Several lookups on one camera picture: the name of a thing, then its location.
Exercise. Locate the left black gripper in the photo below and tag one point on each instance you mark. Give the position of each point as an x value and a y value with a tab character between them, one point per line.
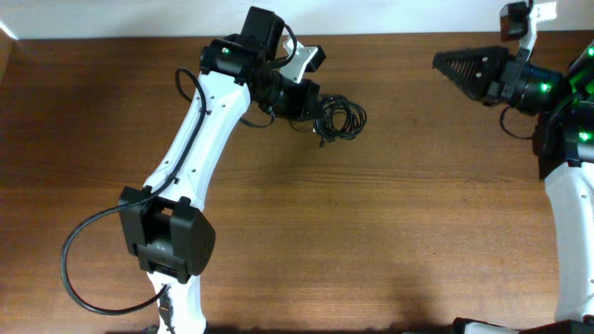
306	98

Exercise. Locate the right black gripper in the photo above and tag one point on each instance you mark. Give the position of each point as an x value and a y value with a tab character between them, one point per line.
492	63

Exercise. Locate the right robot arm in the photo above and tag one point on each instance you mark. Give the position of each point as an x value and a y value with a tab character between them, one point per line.
563	144

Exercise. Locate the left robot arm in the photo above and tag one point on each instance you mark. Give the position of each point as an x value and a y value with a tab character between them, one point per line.
163	222

